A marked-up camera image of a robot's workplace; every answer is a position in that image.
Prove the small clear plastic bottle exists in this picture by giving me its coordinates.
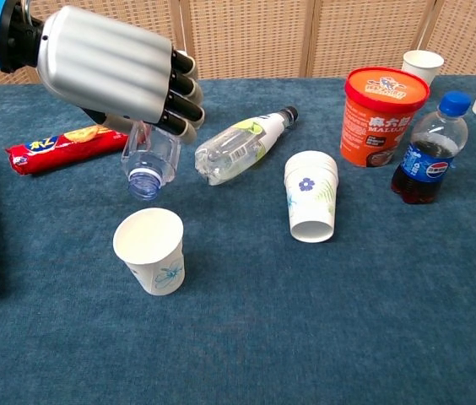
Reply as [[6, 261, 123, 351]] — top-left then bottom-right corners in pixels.
[[120, 120, 182, 202]]

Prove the red biscuit pack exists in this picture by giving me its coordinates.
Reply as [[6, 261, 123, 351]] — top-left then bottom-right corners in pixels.
[[5, 124, 132, 176]]

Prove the stacked paper cups purple flower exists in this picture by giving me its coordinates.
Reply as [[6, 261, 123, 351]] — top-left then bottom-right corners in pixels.
[[284, 150, 339, 244]]

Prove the orange instant noodle tub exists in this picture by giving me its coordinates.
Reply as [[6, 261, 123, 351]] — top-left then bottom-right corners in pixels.
[[339, 67, 431, 169]]

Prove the woven wooden folding screen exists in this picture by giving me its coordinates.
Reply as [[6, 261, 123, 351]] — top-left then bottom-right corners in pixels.
[[0, 0, 476, 85]]

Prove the white cup blue flower print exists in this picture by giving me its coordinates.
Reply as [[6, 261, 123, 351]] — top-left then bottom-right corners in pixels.
[[112, 207, 186, 296]]

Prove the white paper cup green print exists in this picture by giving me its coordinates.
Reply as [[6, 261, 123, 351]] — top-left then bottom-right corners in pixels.
[[402, 49, 445, 88]]

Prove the clear soda bottle lime label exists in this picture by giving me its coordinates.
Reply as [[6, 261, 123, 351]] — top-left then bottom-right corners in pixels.
[[194, 105, 299, 186]]

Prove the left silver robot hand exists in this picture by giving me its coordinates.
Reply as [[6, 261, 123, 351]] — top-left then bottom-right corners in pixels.
[[35, 4, 205, 144]]

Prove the blue table cloth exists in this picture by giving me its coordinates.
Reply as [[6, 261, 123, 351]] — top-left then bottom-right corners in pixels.
[[0, 74, 476, 405]]

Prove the cola bottle blue cap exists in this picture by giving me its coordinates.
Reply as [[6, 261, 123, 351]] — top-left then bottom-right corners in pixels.
[[391, 90, 473, 206]]

